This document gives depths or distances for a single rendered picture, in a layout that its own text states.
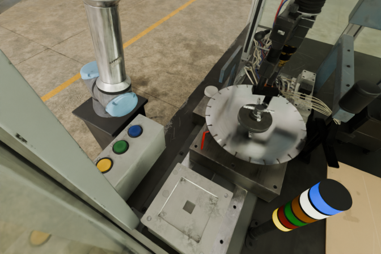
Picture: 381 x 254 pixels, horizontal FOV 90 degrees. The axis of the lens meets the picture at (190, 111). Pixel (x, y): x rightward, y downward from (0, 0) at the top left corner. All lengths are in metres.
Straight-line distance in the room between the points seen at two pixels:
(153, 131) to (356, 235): 0.73
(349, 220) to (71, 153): 0.84
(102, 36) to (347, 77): 0.78
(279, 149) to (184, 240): 0.35
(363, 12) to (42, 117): 0.71
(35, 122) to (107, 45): 0.43
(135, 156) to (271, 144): 0.41
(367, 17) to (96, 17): 0.69
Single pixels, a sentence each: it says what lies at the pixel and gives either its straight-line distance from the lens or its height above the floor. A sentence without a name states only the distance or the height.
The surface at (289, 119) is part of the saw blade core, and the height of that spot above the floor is 0.95.
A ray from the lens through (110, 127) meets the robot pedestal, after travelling 0.90.
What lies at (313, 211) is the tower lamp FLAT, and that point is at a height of 1.12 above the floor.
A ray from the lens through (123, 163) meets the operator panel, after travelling 0.62.
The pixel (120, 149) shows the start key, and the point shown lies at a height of 0.91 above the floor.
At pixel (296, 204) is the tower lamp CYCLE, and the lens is 0.42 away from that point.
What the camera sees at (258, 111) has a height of 1.00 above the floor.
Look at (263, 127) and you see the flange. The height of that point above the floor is 0.96.
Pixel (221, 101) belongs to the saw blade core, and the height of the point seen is 0.95.
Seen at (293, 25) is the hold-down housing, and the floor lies 1.24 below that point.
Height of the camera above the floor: 1.44
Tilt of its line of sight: 50 degrees down
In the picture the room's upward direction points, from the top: 4 degrees clockwise
